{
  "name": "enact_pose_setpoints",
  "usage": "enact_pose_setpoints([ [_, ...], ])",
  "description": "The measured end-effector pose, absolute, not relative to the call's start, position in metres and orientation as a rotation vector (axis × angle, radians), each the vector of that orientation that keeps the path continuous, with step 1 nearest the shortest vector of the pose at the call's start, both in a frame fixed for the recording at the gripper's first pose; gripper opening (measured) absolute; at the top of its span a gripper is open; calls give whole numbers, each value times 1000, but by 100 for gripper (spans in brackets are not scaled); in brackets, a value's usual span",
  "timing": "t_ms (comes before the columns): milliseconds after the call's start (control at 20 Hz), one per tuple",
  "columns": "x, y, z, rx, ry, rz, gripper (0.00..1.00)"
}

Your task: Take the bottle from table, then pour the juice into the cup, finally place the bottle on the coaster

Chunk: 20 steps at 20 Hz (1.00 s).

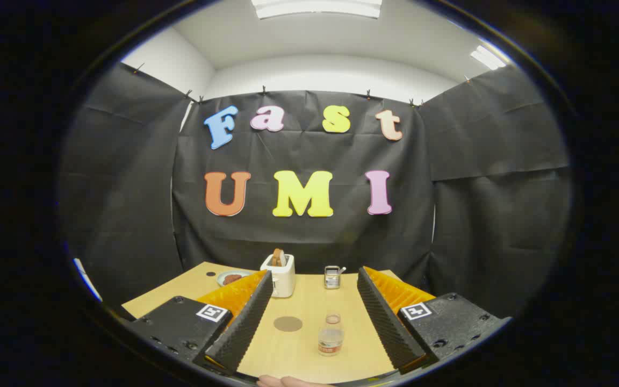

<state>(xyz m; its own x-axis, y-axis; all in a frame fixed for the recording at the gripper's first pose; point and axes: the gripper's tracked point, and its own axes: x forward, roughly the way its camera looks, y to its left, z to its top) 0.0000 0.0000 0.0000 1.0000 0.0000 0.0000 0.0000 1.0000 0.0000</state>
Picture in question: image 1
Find metal wire holder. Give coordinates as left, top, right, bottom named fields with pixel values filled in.
left=324, top=266, right=347, bottom=290

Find clear juice bottle red label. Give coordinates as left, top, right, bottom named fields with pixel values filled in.
left=318, top=314, right=344, bottom=356

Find wooden table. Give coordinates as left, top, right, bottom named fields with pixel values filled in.
left=121, top=262, right=435, bottom=384

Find long ceiling light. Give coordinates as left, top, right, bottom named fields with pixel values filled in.
left=250, top=0, right=383, bottom=20

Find round brown coaster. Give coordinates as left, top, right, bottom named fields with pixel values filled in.
left=273, top=316, right=303, bottom=332

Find small pale green plate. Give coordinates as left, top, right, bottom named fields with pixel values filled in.
left=217, top=270, right=254, bottom=287

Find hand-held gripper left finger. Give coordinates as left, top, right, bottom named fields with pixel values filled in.
left=127, top=270, right=274, bottom=376

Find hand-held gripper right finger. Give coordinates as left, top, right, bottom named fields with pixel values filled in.
left=357, top=267, right=512, bottom=375

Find small ceiling light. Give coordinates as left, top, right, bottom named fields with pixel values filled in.
left=470, top=45, right=507, bottom=70

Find white toaster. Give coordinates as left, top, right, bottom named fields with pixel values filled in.
left=260, top=254, right=296, bottom=298

